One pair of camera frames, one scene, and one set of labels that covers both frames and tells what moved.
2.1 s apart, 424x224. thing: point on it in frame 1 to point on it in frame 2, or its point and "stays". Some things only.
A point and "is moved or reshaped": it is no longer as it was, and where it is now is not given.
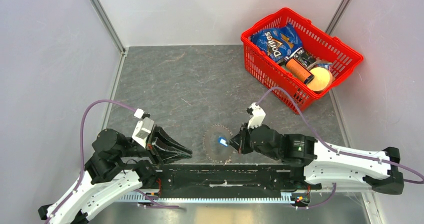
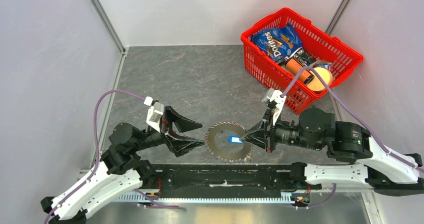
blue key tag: x=222 y=140 is moved or reshaped
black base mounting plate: x=229 y=177 stays
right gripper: x=239 y=141 to x=266 y=128
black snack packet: x=303 y=56 stays
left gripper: x=157 y=153 to x=183 y=144
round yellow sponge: x=323 y=79 stays
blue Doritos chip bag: x=279 y=43 stays
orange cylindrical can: x=297 y=70 stays
